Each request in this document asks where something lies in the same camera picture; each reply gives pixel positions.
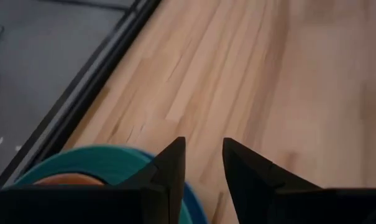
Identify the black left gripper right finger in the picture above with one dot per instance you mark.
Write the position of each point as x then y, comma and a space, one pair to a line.
262, 199

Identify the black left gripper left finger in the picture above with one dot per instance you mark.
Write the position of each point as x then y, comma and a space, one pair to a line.
150, 202

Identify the large teal green plastic plate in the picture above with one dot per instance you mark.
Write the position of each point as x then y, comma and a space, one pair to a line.
91, 161

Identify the small peach plastic plate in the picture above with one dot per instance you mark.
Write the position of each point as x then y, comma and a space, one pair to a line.
69, 180

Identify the black aluminium table frame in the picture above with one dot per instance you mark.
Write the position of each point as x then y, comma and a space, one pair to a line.
93, 84

